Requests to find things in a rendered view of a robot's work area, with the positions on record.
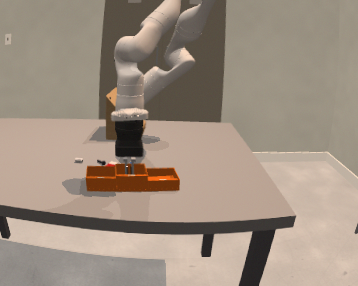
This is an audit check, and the red and white eraser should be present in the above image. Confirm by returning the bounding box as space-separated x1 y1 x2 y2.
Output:
106 161 118 166

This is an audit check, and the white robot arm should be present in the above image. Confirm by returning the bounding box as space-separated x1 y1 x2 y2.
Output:
114 0 216 105

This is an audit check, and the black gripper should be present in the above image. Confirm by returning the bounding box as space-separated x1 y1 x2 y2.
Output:
111 94 148 175

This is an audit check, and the orange rack of bins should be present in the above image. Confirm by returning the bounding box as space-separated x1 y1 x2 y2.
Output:
86 164 180 192

